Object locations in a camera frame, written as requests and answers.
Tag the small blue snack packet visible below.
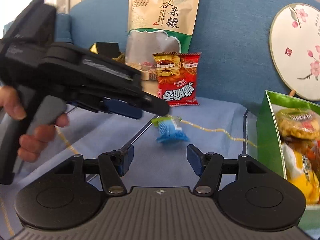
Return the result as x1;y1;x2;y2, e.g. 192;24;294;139
151;116;189;143

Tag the yellow orange snack bag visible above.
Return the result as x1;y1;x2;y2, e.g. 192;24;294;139
281;144;319;204

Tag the person's left hand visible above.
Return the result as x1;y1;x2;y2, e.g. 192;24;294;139
0;85;70;163

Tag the blue sofa cushion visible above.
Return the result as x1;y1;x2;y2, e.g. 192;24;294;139
1;5;72;47

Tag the black and gold packet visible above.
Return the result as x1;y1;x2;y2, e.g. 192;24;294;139
89;42;120;59

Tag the green cardboard box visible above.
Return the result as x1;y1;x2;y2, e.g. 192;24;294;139
256;89;320;233

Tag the woven bamboo basket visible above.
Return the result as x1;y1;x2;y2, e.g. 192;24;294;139
112;53;125;64

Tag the red lion snack bag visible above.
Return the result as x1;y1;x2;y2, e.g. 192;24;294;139
153;52;201;107

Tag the round rice cracker packet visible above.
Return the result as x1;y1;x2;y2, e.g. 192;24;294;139
275;108;319;140

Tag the large kraft grain pouch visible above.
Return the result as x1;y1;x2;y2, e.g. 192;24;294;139
125;0;200;95

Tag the blue fabric sofa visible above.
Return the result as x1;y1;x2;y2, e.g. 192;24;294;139
1;0;319;239

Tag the round floral hand fan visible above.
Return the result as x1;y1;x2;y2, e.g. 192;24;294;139
269;3;319;101

